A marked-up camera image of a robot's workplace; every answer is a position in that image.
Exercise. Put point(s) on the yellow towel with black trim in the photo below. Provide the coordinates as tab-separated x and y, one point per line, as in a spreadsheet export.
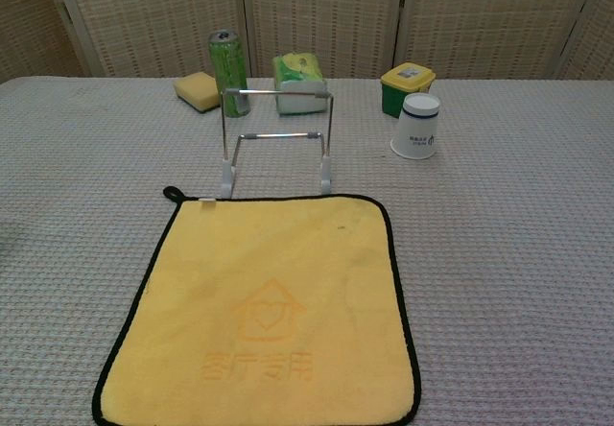
268	277

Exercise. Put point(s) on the green tissue pack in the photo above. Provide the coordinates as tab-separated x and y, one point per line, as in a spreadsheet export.
297	76

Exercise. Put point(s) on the white paper cup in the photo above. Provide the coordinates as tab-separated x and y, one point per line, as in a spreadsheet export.
415	128

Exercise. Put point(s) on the green bin with yellow lid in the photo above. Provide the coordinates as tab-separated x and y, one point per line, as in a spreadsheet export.
403	78

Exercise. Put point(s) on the green drink can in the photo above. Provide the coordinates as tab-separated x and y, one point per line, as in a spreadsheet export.
228	66

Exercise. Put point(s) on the yellow sponge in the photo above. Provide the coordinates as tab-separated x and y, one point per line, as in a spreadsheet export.
194	87

